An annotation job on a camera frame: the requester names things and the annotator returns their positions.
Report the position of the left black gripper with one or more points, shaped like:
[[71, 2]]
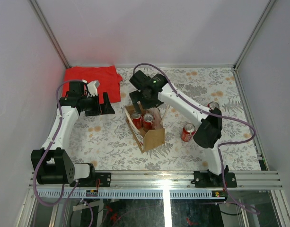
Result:
[[102, 109]]

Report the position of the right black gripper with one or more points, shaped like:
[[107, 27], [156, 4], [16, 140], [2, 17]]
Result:
[[136, 97]]

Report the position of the red cola can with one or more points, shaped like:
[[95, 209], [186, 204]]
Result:
[[213, 105], [148, 122], [188, 132], [137, 119]]

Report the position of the watermelon canvas tote bag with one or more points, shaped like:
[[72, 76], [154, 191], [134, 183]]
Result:
[[152, 138]]

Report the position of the red cola can front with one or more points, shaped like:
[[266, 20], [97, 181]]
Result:
[[188, 132]]

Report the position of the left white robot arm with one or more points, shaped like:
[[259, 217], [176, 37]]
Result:
[[51, 163]]

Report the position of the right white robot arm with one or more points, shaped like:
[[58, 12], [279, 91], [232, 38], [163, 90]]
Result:
[[155, 91]]

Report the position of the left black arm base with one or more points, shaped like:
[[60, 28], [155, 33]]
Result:
[[98, 180]]

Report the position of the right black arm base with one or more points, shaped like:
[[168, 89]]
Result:
[[206, 179]]

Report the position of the red folded cloth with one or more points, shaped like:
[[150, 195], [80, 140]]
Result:
[[108, 78]]

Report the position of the floral patterned table mat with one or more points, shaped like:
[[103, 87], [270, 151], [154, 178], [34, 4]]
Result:
[[107, 142]]

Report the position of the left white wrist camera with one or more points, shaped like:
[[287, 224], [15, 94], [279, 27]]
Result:
[[91, 88]]

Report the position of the aluminium front rail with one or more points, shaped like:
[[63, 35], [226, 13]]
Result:
[[236, 180]]

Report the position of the white slotted cable duct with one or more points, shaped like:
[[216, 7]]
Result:
[[143, 194]]

